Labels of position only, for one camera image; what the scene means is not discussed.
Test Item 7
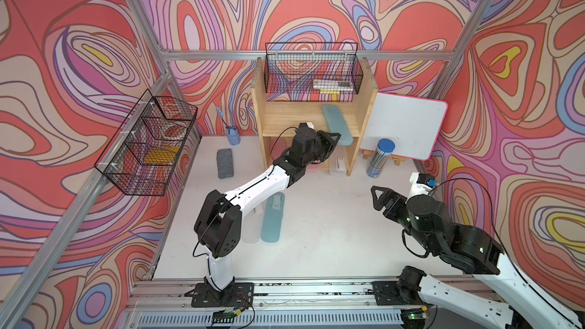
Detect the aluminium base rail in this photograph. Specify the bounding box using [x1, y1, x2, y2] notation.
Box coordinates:
[113, 276, 517, 329]

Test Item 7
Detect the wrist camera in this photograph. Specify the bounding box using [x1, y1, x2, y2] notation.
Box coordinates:
[408, 172, 437, 198]
[299, 122, 315, 129]

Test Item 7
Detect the tape roll in basket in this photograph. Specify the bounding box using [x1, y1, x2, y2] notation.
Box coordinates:
[161, 122, 187, 141]

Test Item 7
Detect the wooden two-tier shelf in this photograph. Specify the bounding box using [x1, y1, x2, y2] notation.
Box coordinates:
[250, 56, 379, 178]

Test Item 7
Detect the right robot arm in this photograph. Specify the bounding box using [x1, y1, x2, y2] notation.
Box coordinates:
[371, 186, 584, 328]

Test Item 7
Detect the grey felt eraser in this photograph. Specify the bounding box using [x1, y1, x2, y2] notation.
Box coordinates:
[216, 149, 235, 180]

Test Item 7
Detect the box in shelf basket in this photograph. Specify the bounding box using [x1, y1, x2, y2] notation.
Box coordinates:
[312, 79, 354, 94]

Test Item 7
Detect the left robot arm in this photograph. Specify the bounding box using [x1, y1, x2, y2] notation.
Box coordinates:
[193, 123, 341, 294]

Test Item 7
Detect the white board pink frame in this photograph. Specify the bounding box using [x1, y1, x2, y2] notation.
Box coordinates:
[360, 93, 449, 161]

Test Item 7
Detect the yellow item in wall basket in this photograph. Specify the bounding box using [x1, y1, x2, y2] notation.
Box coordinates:
[143, 146, 179, 166]

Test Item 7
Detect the blue pen cup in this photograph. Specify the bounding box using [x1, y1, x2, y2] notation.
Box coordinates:
[216, 107, 241, 146]

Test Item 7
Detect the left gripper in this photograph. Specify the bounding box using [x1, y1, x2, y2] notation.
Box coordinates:
[299, 130, 341, 168]

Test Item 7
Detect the clear pencil case lower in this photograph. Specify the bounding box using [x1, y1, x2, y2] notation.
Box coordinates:
[329, 146, 348, 177]

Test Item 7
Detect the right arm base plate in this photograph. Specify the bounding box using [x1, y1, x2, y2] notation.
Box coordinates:
[372, 280, 434, 307]

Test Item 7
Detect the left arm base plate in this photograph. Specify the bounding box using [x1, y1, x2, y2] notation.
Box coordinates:
[184, 283, 254, 309]

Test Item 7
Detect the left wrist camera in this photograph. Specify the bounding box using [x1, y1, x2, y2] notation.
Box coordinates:
[299, 122, 315, 129]

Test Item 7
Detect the black wire basket on wall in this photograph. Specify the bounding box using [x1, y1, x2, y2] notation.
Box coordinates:
[94, 90, 198, 196]

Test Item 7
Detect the black wire basket on shelf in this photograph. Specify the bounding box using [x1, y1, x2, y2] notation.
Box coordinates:
[264, 41, 363, 102]

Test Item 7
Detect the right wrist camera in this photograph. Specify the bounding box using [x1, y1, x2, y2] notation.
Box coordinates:
[408, 172, 437, 198]

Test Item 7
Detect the pencil tube blue lid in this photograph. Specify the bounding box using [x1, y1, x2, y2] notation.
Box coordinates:
[367, 139, 395, 178]

